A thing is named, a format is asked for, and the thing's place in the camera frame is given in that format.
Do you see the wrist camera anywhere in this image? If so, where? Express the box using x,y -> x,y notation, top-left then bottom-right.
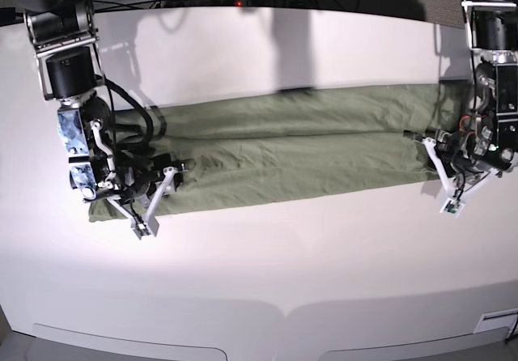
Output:
439,197 -> 465,218
130,217 -> 159,240

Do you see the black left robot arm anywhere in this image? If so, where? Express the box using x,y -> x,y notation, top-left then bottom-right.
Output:
405,0 -> 517,200

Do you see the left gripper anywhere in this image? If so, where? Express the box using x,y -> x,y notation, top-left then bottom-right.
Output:
403,130 -> 506,191

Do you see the green T-shirt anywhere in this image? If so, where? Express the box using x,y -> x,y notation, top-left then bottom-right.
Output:
87,83 -> 482,224

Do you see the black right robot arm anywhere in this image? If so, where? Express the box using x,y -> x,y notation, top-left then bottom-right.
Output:
15,0 -> 184,227

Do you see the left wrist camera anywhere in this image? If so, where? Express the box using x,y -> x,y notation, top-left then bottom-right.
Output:
439,197 -> 465,218

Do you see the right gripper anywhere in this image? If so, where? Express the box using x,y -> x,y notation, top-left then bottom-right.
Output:
91,153 -> 193,219

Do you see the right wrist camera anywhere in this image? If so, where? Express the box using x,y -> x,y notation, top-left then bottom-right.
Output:
130,217 -> 159,240

